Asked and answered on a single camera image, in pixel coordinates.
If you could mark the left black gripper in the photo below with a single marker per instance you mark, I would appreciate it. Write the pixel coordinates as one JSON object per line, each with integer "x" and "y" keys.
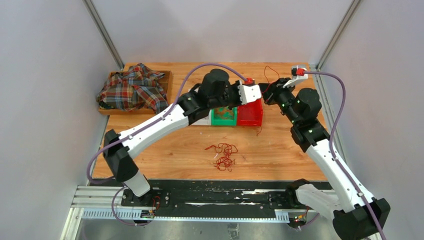
{"x": 235, "y": 87}

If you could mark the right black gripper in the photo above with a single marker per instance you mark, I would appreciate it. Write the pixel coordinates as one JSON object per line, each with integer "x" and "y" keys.
{"x": 275, "y": 89}

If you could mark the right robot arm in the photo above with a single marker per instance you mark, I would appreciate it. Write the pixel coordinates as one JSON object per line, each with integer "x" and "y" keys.
{"x": 354, "y": 212}

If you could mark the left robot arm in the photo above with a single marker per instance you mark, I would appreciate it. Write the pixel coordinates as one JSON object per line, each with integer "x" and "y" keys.
{"x": 120, "y": 149}

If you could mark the green plastic bin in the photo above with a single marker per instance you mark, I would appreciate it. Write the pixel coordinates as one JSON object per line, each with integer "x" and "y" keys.
{"x": 224, "y": 116}

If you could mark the red plastic bin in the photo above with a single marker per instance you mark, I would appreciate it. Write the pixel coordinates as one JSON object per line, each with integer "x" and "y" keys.
{"x": 250, "y": 114}

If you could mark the white plastic bin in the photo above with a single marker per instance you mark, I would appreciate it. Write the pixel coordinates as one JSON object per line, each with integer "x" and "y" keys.
{"x": 200, "y": 122}

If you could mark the wooden tray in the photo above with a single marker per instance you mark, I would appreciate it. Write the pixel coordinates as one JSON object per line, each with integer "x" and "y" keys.
{"x": 167, "y": 84}

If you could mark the plaid shirt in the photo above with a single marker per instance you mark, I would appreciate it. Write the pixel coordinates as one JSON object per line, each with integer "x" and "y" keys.
{"x": 137, "y": 88}

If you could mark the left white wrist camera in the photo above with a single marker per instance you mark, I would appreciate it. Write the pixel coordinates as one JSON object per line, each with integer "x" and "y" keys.
{"x": 249, "y": 94}

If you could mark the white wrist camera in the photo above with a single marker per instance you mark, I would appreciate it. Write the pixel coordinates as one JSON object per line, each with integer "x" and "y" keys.
{"x": 298, "y": 75}
{"x": 249, "y": 94}

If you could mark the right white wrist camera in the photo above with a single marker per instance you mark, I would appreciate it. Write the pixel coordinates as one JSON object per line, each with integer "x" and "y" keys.
{"x": 298, "y": 75}

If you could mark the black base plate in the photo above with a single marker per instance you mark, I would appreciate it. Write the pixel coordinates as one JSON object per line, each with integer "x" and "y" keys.
{"x": 214, "y": 198}

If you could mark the aluminium frame rail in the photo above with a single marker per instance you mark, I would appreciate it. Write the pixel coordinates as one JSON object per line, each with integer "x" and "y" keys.
{"x": 103, "y": 202}

